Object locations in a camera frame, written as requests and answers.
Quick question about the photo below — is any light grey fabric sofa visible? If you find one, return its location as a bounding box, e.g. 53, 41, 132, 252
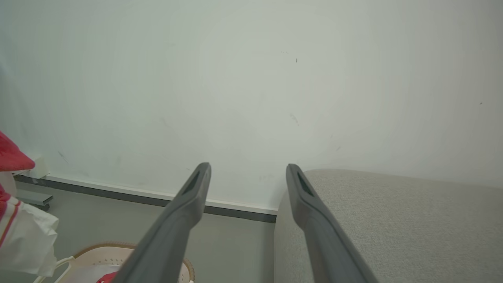
274, 169, 503, 283

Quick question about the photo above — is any cream perforated laundry basket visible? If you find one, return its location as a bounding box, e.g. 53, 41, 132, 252
33, 241, 195, 283

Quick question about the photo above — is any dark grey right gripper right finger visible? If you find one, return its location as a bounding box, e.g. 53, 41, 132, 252
286, 164, 380, 283

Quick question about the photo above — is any red and white striped garment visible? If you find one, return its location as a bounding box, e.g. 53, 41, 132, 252
0, 131, 60, 277

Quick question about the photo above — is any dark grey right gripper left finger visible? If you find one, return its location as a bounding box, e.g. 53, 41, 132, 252
112, 162, 212, 283

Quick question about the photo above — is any small white wall box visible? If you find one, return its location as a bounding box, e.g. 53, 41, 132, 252
28, 157, 50, 180

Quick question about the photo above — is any grey metal furniture foot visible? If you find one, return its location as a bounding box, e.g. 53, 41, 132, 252
16, 189, 54, 211

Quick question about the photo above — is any white and grey baseboard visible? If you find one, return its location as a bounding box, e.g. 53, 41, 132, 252
14, 173, 278, 224

